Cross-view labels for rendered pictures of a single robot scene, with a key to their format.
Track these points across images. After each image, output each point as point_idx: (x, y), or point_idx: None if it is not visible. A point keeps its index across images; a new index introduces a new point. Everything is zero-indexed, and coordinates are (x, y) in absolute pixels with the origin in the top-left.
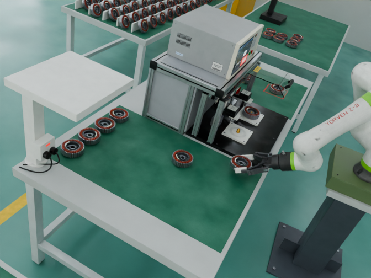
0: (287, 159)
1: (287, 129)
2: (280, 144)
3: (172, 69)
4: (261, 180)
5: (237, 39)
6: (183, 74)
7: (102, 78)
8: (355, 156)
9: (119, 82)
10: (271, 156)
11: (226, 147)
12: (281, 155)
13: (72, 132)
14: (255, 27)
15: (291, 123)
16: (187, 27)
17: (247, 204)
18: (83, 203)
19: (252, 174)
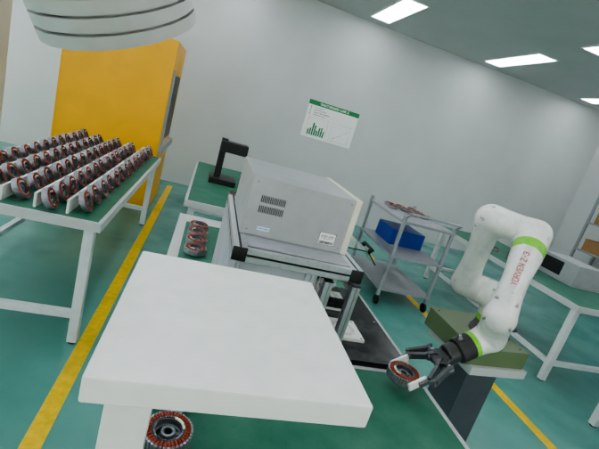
0: (471, 344)
1: (365, 305)
2: (382, 328)
3: (276, 255)
4: (424, 387)
5: (348, 196)
6: (297, 258)
7: (274, 295)
8: (456, 315)
9: (307, 295)
10: (433, 347)
11: (353, 355)
12: (461, 341)
13: None
14: (331, 181)
15: (360, 297)
16: (280, 186)
17: (455, 435)
18: None
19: (438, 384)
